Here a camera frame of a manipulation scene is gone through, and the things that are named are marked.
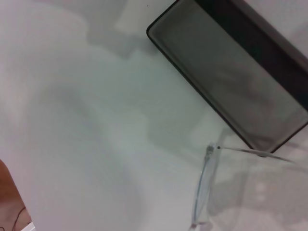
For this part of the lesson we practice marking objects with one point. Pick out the clear white glasses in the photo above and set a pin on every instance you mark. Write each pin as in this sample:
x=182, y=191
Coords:
x=207, y=173

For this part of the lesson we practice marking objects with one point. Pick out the black glasses case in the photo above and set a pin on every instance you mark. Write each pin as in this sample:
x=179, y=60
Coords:
x=228, y=72

